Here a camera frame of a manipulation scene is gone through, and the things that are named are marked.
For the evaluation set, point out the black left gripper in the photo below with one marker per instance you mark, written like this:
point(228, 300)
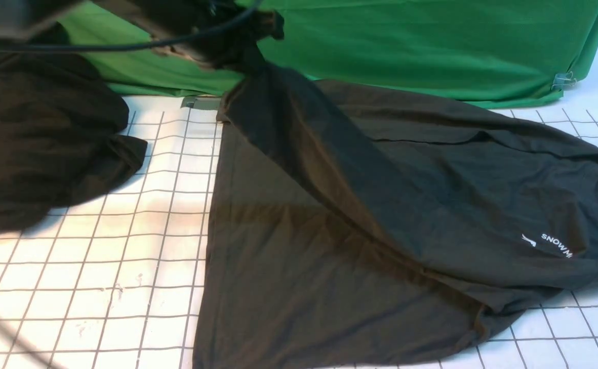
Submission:
point(216, 35)

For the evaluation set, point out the gray long-sleeve top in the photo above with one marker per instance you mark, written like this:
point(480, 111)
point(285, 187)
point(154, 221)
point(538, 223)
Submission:
point(360, 225)

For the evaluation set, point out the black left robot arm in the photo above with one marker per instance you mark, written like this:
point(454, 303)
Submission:
point(23, 21)

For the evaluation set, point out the black crumpled garment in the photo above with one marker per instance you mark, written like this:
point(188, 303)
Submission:
point(62, 137)

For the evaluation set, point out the green backdrop cloth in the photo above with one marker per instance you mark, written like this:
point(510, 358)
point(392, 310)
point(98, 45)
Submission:
point(493, 54)

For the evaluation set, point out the silver binder clip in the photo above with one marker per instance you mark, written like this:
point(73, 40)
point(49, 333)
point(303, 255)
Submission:
point(562, 81)

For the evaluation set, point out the gray metal table bracket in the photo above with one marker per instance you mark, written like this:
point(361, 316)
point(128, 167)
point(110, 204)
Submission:
point(201, 102)

